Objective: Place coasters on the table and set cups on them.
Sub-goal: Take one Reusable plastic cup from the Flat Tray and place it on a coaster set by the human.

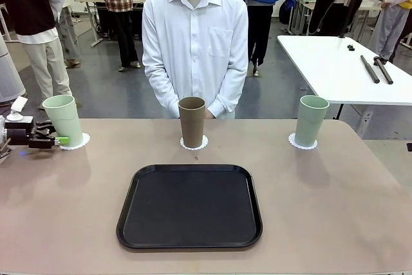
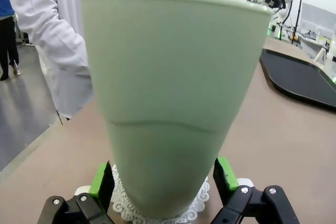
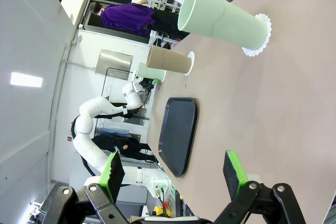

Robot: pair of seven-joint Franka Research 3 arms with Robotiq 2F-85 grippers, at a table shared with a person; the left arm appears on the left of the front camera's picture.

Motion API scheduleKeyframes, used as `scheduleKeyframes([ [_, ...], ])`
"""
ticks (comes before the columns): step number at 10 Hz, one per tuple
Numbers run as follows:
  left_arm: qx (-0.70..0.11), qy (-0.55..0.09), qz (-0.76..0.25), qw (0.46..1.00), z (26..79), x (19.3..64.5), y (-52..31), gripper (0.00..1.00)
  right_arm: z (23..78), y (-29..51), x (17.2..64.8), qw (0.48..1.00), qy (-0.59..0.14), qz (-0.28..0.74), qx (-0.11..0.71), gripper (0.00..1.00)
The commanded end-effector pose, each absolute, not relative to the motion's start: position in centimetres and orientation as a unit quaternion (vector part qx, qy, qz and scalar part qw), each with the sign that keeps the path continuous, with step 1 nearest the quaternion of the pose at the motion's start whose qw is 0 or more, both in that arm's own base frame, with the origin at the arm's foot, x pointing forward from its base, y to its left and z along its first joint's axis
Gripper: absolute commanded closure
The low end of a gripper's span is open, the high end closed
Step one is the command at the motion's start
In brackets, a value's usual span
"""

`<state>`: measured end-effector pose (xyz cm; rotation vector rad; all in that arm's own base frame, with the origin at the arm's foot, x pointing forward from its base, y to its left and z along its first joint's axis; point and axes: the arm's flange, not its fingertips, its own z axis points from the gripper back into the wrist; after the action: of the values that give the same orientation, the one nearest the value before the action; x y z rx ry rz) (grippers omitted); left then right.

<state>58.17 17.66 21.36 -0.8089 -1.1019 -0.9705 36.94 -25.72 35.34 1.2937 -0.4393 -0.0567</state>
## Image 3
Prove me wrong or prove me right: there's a tan tall cup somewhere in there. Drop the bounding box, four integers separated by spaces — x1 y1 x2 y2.
146 45 193 74

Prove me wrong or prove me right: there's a rectangular ceiling light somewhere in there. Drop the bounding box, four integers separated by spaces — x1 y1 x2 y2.
10 72 43 88

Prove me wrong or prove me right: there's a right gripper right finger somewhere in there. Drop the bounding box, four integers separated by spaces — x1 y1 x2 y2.
214 150 307 224

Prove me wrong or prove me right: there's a steel wall panel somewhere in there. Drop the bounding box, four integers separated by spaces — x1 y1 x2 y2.
94 49 134 80

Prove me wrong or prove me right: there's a light green tall cup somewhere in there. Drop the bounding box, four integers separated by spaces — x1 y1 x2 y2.
177 0 268 51
136 62 167 83

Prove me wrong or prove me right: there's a blue folded cloth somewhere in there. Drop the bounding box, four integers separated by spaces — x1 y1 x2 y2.
97 127 131 137

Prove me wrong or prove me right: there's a yellow emergency stop box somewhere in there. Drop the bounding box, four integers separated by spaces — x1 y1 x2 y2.
153 201 171 218

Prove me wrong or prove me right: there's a black plastic tray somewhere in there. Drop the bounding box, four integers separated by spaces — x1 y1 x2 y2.
158 97 200 178

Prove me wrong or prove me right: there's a person in black clothes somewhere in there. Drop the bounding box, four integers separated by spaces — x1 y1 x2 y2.
93 136 158 162

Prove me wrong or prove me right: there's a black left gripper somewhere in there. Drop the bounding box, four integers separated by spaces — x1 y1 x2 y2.
141 77 155 91

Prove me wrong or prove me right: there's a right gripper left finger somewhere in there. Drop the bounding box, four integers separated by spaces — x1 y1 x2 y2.
48 150 127 224

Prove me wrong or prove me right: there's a person in purple top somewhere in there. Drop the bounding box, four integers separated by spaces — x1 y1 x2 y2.
91 1 184 38

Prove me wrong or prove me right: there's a white scalloped paper coaster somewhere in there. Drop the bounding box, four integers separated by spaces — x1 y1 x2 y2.
185 50 196 76
241 13 272 57

